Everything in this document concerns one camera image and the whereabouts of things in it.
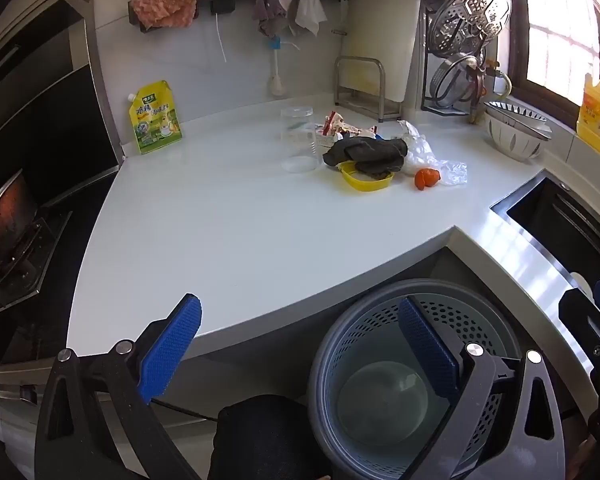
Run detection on clear plastic jar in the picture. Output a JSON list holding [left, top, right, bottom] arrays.
[[280, 105, 315, 158]]

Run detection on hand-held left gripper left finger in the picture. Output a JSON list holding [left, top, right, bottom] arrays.
[[34, 292, 203, 480]]

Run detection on person's black trouser leg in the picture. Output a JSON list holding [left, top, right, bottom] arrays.
[[215, 394, 331, 480]]

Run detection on orange peel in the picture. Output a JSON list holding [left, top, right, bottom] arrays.
[[414, 167, 441, 192]]

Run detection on folding metal steamer basket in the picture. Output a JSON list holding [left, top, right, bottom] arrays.
[[427, 0, 513, 56]]

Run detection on metal-rimmed pot lid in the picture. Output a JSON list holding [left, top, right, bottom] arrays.
[[430, 52, 486, 108]]

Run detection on white cutting board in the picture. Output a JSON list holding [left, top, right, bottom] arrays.
[[340, 0, 423, 106]]

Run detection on black gas stove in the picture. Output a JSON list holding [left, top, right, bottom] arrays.
[[0, 170, 73, 316]]

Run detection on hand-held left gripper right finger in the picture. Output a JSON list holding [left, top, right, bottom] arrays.
[[397, 296, 566, 480]]

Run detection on yellow square plastic ring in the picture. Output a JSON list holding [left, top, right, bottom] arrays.
[[339, 161, 396, 192]]

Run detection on metal cutting board stand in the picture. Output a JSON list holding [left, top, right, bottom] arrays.
[[334, 56, 405, 122]]

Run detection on black wire lid rack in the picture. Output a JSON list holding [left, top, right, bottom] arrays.
[[419, 0, 487, 117]]

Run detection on brown-framed window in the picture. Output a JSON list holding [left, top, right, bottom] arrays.
[[502, 0, 600, 133]]

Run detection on clear plastic bag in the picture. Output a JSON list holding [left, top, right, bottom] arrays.
[[397, 120, 468, 187]]

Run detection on white leaf-pattern bowl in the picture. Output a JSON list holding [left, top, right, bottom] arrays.
[[482, 109, 553, 162]]

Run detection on red and white snack wrapper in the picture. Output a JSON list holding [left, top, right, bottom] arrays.
[[314, 111, 361, 148]]

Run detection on blue-rimmed bowl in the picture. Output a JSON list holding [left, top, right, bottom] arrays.
[[484, 101, 549, 127]]

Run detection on dark grey cloth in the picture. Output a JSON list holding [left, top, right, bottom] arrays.
[[322, 135, 409, 181]]

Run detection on black range hood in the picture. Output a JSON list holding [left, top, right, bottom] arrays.
[[0, 0, 121, 211]]

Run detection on grey perforated waste basket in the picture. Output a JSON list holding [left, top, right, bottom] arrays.
[[307, 278, 533, 480]]

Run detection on white cloth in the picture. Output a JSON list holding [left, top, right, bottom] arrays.
[[294, 0, 327, 37]]

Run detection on yellow seasoning pouch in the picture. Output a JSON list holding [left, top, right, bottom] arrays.
[[128, 80, 183, 155]]

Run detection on yellow detergent bottle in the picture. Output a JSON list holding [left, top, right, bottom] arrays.
[[576, 74, 600, 155]]

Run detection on pink dishcloth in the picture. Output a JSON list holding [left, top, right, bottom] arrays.
[[132, 0, 212, 31]]

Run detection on brass valve with hose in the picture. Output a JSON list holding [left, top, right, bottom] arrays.
[[472, 57, 513, 123]]

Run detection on dark kitchen sink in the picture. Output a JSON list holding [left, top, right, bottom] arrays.
[[490, 170, 600, 291]]

